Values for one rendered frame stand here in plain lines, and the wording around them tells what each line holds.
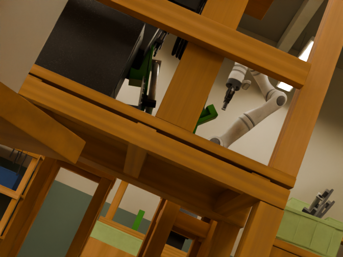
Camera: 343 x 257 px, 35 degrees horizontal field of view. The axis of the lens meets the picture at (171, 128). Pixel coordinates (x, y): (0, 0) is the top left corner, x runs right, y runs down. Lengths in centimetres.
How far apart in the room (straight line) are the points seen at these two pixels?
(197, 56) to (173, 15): 17
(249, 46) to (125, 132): 53
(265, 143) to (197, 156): 639
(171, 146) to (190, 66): 30
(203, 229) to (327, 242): 57
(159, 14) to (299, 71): 53
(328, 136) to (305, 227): 593
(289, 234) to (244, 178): 83
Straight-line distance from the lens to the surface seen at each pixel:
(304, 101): 198
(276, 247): 257
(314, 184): 827
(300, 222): 265
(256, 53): 193
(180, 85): 188
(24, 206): 257
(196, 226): 262
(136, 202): 777
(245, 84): 273
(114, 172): 237
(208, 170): 182
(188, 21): 193
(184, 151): 182
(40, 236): 780
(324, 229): 265
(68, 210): 779
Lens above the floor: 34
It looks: 16 degrees up
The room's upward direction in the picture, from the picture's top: 24 degrees clockwise
